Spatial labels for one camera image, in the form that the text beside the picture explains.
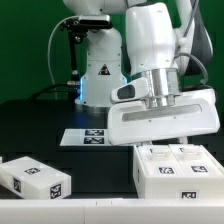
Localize white marker base sheet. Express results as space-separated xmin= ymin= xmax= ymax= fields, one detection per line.
xmin=60 ymin=129 xmax=110 ymax=146

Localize white front rail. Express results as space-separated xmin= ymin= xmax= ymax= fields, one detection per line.
xmin=0 ymin=199 xmax=224 ymax=224

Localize black base cables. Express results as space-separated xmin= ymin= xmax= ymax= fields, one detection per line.
xmin=27 ymin=81 xmax=82 ymax=102

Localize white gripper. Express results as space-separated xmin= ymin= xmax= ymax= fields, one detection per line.
xmin=107 ymin=88 xmax=220 ymax=145

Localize white door panel with knob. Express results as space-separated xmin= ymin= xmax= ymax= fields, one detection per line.
xmin=169 ymin=144 xmax=224 ymax=177

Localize white cabinet box part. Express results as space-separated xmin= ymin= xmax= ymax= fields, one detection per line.
xmin=0 ymin=156 xmax=71 ymax=199

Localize white curved cable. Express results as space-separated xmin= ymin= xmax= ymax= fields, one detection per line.
xmin=47 ymin=15 xmax=80 ymax=86

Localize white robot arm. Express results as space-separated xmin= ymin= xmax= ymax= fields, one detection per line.
xmin=63 ymin=0 xmax=220 ymax=145

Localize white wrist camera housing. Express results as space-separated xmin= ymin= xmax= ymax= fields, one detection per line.
xmin=110 ymin=77 xmax=150 ymax=103

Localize black camera on stand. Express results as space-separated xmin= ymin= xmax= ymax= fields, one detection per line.
xmin=59 ymin=14 xmax=112 ymax=100

